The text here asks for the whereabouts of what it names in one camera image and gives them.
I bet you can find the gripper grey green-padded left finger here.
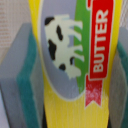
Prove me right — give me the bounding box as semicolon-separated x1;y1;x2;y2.
0;23;43;128

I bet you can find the gripper grey green-padded right finger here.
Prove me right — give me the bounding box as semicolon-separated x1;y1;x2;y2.
108;27;128;128

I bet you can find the yellow butter box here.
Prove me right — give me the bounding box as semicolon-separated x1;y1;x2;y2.
28;0;122;128

